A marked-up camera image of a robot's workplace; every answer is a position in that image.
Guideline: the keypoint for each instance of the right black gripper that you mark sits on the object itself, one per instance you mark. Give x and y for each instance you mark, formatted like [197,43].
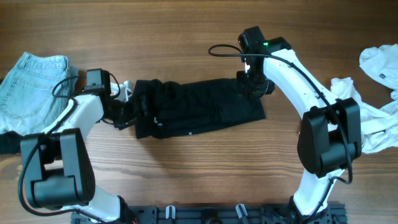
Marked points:
[268,89]

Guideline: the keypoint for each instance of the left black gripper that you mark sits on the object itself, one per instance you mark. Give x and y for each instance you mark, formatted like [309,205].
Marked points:
[120,125]

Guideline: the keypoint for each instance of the black t-shirt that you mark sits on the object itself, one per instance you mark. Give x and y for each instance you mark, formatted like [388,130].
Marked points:
[174,109]

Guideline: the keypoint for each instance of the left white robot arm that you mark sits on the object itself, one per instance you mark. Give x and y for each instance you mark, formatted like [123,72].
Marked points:
[57,176]

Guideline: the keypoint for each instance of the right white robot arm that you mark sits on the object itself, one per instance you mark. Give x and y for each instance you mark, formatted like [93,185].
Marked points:
[330,133]

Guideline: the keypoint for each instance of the light blue denim jeans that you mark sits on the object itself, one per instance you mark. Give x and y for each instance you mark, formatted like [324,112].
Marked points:
[27,104]

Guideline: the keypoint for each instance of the folded black garment under jeans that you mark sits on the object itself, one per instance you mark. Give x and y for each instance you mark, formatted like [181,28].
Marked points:
[10,143]

